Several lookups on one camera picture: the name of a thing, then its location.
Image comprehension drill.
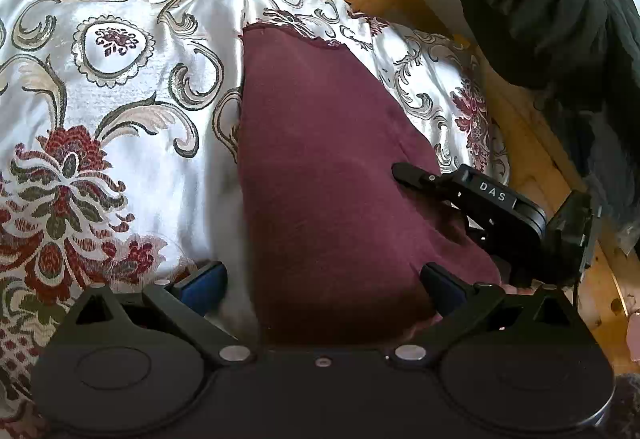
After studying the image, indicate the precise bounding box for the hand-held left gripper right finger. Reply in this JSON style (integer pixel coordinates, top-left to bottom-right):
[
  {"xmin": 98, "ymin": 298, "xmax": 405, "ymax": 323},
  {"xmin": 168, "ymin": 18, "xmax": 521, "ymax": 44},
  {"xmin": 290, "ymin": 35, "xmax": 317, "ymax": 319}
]
[{"xmin": 385, "ymin": 263, "xmax": 582, "ymax": 368}]

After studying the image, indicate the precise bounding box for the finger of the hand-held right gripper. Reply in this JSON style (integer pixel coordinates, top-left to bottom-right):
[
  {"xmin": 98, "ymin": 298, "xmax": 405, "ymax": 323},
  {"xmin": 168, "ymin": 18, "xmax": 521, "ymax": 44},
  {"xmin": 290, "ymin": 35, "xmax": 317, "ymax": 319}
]
[{"xmin": 391, "ymin": 162, "xmax": 454, "ymax": 201}]

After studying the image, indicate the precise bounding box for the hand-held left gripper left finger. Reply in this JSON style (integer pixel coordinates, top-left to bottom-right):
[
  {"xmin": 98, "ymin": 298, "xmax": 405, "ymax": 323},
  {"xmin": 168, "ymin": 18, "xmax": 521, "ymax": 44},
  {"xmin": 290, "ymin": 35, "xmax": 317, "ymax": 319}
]
[{"xmin": 65, "ymin": 260, "xmax": 254, "ymax": 368}]

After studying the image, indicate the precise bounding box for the maroon shirt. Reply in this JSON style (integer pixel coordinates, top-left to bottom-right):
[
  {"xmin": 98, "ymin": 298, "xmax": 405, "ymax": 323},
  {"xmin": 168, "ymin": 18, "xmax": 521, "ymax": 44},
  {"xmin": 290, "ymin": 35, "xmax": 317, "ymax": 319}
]
[{"xmin": 235, "ymin": 22, "xmax": 504, "ymax": 351}]

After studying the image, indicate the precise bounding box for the clear plastic bag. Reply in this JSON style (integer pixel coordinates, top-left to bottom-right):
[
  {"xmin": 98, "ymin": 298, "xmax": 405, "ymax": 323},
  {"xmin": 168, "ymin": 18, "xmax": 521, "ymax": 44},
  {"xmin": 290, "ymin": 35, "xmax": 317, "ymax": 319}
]
[{"xmin": 612, "ymin": 214, "xmax": 640, "ymax": 266}]

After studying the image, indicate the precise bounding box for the black jacket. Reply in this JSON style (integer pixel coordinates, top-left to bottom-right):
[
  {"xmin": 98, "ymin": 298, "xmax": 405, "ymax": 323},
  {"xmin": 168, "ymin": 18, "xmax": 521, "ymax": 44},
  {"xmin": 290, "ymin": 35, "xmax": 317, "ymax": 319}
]
[{"xmin": 457, "ymin": 0, "xmax": 640, "ymax": 232}]

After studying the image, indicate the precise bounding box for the floral satin bedspread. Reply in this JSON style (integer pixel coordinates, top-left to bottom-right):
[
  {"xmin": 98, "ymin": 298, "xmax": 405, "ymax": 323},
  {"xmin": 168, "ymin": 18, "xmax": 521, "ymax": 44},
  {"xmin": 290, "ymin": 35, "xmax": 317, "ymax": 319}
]
[{"xmin": 0, "ymin": 0, "xmax": 512, "ymax": 439}]

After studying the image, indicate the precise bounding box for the wooden bed frame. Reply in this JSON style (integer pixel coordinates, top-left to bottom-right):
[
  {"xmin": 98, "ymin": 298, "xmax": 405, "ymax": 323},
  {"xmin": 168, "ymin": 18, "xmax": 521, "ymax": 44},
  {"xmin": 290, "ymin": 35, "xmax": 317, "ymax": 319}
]
[{"xmin": 240, "ymin": 0, "xmax": 640, "ymax": 372}]

